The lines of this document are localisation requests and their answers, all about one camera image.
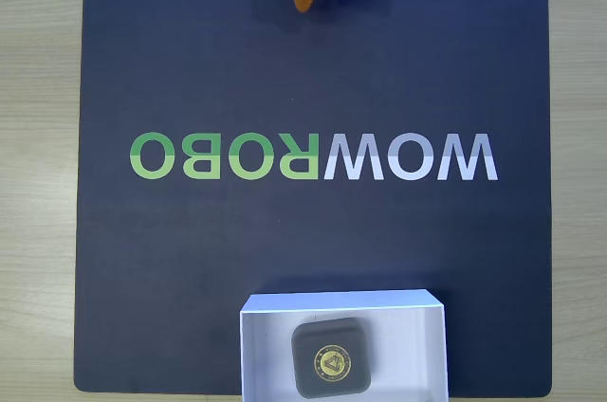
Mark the grey square case gold logo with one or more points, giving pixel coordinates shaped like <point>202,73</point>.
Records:
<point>308,373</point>

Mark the white cardboard box bin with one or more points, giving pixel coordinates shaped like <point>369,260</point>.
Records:
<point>265,354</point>

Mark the dark blue WOWROBO mat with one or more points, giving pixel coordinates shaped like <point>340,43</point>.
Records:
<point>189,241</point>

